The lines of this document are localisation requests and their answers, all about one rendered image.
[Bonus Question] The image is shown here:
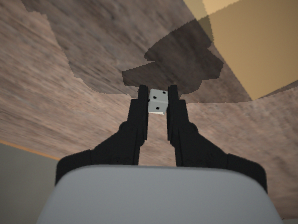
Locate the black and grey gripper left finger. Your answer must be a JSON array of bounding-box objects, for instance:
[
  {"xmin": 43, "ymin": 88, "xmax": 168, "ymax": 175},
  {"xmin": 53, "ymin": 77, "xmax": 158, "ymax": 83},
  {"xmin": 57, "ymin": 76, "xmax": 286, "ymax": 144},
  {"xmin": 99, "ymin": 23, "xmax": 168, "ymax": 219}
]
[{"xmin": 55, "ymin": 85, "xmax": 149, "ymax": 186}]

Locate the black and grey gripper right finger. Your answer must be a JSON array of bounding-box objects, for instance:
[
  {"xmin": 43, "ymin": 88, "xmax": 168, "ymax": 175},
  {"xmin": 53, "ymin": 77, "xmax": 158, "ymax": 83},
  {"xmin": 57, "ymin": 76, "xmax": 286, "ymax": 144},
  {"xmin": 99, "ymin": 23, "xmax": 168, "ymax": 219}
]
[{"xmin": 166, "ymin": 85, "xmax": 268, "ymax": 195}]

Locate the white die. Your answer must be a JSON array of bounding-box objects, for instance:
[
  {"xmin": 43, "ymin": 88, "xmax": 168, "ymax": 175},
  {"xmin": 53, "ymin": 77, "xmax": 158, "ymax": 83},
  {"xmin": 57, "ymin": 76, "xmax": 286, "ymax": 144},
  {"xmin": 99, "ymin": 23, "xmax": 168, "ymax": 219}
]
[{"xmin": 148, "ymin": 89, "xmax": 168, "ymax": 115}]

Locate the tan square mat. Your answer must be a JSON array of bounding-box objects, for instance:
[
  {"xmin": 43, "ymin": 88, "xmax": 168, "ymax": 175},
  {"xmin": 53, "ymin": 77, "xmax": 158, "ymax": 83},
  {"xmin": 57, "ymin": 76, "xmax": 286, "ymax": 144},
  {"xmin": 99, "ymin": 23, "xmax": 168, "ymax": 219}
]
[{"xmin": 183, "ymin": 0, "xmax": 298, "ymax": 100}]

